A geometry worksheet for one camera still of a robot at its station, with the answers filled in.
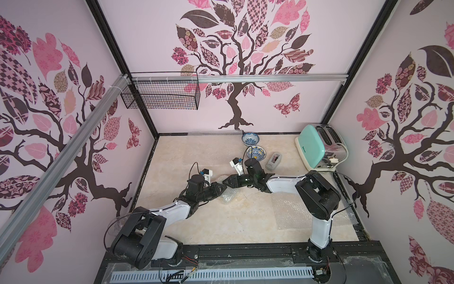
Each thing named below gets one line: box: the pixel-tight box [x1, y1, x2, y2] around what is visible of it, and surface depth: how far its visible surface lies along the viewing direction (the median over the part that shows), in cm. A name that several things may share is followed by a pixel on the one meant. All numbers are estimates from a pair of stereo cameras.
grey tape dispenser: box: [265, 152, 282, 171], surface depth 105 cm
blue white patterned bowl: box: [241, 132, 260, 147], surface depth 116 cm
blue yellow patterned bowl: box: [245, 145, 267, 161], surface depth 109 cm
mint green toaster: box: [294, 123, 347, 173], surface depth 97 cm
